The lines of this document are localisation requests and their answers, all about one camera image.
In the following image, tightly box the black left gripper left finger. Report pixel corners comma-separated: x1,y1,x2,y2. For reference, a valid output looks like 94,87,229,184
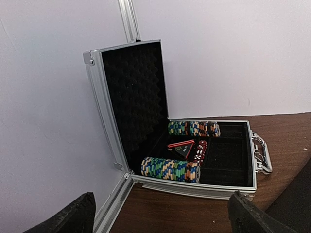
26,192,95,233

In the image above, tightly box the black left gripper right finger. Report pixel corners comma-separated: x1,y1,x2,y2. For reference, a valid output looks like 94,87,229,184
228,191,295,233

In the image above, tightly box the poker chip row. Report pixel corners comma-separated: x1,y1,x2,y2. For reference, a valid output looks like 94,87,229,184
140,157,201,183
168,121,221,137

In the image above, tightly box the black poker play mat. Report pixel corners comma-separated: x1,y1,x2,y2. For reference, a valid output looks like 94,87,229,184
266,161,311,233

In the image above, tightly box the aluminium poker chip case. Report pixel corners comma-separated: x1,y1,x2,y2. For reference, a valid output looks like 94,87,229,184
83,39,273,200

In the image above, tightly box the red translucent die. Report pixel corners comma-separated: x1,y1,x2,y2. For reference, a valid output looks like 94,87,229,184
199,140,207,145
197,144,207,151
193,160,203,166
194,154,205,162
195,148,206,157

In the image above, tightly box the black all-in triangle plaque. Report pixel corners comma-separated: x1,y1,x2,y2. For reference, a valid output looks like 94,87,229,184
167,139,195,161

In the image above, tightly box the left aluminium frame post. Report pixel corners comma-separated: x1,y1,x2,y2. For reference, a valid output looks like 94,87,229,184
118,0,141,43

